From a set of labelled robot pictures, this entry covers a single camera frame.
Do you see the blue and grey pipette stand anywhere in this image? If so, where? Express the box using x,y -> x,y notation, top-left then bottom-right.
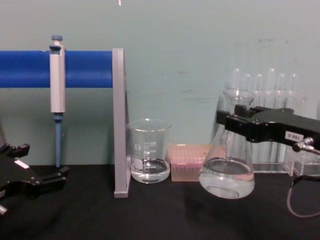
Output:
0,47 -> 132,199

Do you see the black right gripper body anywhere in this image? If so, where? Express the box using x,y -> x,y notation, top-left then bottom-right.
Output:
254,106 -> 320,155

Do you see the grey pipette with blue tip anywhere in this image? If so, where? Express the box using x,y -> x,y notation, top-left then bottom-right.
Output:
49,34 -> 66,168

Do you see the clear glass conical flask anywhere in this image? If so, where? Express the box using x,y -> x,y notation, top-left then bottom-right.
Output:
198,88 -> 256,200

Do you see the black table cloth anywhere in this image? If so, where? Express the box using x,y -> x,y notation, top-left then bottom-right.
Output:
0,163 -> 320,240

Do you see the pink pipette tip box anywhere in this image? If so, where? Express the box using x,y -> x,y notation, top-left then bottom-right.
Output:
167,143 -> 212,182

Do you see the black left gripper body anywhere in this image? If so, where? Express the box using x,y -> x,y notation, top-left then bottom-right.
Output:
0,158 -> 39,200

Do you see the grey cable with silver plug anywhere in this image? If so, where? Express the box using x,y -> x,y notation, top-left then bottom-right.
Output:
286,136 -> 320,218

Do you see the small clear plastic box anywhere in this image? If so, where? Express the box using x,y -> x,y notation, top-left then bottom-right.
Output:
284,149 -> 320,177

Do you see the clear glass beaker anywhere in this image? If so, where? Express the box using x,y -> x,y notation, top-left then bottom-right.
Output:
125,118 -> 173,183

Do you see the clear acrylic test tube rack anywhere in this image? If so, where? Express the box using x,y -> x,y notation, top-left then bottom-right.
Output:
224,87 -> 308,174

